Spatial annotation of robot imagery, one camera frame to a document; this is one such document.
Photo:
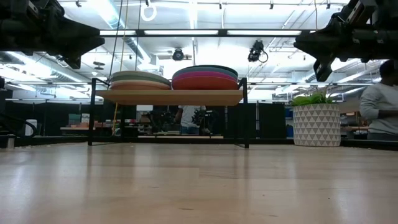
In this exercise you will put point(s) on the white container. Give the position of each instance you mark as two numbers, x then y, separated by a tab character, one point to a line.
31	127

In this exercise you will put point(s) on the dark orange plate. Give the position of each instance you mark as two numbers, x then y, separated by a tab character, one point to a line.
203	84

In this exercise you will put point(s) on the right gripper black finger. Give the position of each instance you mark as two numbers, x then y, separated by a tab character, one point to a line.
323	40
322	70

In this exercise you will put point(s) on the white triangle-patterned plant pot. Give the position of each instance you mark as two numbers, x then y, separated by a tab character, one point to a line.
316	124

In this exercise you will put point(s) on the peach plate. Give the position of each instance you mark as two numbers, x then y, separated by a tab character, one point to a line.
140	86

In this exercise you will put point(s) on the wooden shelf with black legs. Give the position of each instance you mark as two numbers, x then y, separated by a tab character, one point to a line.
171	97

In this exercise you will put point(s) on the green plant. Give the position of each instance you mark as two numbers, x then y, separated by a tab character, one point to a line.
308	99

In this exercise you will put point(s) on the dark teal plate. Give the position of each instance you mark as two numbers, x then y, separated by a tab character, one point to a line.
224	68

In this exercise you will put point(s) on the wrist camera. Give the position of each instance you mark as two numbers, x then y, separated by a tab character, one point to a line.
46	7
357	11

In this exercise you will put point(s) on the pink plate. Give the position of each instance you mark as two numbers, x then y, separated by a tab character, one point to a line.
202	75

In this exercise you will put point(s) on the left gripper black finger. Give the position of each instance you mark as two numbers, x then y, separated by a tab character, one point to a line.
84	39
76	62

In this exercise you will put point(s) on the black round ceiling device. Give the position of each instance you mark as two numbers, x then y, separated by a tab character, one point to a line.
178	55

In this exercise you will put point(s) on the person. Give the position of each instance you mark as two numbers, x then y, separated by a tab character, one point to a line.
379	102
189	116

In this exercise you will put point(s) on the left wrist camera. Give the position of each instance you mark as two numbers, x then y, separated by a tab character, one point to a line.
46	7

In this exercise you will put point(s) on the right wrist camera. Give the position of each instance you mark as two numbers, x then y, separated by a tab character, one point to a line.
357	11

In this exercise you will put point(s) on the black overhead camera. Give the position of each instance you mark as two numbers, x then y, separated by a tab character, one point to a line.
255	51

